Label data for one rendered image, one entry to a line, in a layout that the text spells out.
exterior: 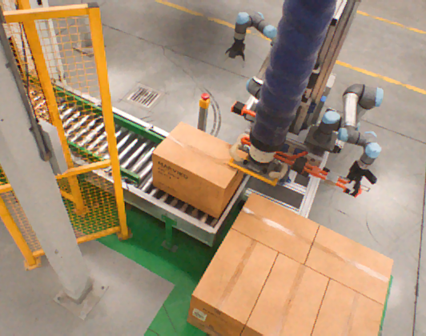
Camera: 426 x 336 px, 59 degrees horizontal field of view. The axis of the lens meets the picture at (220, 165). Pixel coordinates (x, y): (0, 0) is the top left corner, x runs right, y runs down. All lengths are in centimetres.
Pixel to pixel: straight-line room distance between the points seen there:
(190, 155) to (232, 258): 80
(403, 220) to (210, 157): 227
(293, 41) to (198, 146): 127
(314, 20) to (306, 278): 178
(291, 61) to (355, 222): 240
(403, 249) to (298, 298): 157
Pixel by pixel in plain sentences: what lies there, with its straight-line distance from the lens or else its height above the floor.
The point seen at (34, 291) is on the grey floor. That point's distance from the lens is 339.
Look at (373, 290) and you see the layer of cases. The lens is 302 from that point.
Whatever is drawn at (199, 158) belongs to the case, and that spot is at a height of 95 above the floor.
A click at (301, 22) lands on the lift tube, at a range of 181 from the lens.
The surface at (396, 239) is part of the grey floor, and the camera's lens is 408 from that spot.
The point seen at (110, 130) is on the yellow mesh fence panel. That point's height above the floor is 131.
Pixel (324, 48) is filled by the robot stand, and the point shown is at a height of 167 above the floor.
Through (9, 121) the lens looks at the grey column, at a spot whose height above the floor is 190.
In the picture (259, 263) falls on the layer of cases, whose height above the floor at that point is 54.
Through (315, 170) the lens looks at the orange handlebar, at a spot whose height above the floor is 128.
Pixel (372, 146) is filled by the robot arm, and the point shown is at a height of 162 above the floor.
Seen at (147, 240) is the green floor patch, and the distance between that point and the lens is 343.
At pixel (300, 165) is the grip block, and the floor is 129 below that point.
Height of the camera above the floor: 301
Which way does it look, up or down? 49 degrees down
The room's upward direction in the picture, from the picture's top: 11 degrees clockwise
